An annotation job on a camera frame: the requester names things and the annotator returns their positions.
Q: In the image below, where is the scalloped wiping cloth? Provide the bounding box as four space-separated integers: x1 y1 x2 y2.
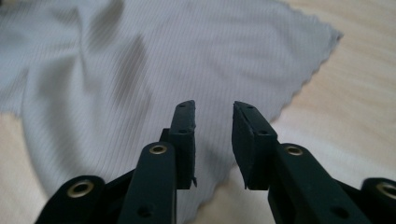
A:
0 0 344 224

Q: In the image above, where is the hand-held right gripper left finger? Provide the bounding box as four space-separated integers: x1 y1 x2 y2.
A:
118 100 198 224

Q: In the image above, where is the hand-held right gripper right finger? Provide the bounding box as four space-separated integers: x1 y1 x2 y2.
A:
233 101 372 224

